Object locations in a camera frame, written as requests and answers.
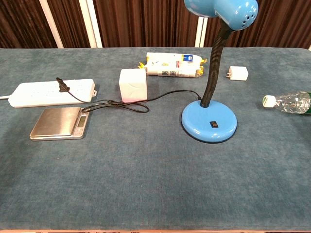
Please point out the white plug adapter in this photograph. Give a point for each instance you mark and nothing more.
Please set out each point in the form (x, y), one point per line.
(239, 73)

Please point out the clear plastic water bottle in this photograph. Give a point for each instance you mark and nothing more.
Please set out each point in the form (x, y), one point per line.
(291, 102)

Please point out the blue gooseneck desk lamp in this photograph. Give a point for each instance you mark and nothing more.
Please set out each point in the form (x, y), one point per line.
(209, 121)

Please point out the silver digital kitchen scale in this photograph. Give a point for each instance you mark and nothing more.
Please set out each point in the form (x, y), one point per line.
(56, 121)

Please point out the white snack package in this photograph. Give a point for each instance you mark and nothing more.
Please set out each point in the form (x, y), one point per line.
(170, 65)

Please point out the white and pink cube box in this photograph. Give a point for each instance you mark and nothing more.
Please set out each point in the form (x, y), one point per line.
(132, 85)

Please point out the dark brown pleated curtain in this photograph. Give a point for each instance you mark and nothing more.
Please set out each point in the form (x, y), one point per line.
(145, 24)

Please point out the thin white frame post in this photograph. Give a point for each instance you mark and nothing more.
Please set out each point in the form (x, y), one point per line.
(51, 24)

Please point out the blue table cloth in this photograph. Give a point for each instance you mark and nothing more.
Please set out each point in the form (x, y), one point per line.
(145, 182)

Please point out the wide white frame post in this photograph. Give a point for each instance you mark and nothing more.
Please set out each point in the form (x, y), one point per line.
(201, 34)
(91, 24)

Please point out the white power strip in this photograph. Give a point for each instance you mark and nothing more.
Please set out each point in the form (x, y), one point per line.
(36, 94)

